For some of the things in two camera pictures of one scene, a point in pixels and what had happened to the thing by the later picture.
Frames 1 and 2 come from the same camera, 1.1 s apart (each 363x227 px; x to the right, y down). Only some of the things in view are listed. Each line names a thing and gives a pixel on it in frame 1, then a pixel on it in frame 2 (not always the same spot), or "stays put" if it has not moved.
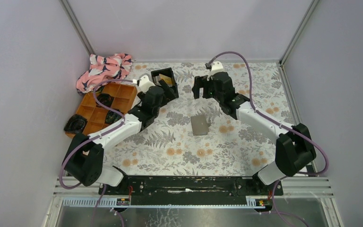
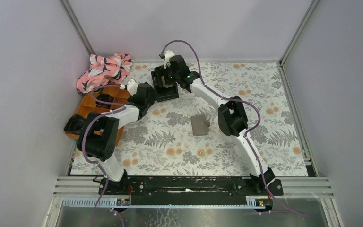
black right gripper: [201, 82] → [168, 66]
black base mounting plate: [192, 189] stays put
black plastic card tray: [155, 74] stays put
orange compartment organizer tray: [120, 98] stays put
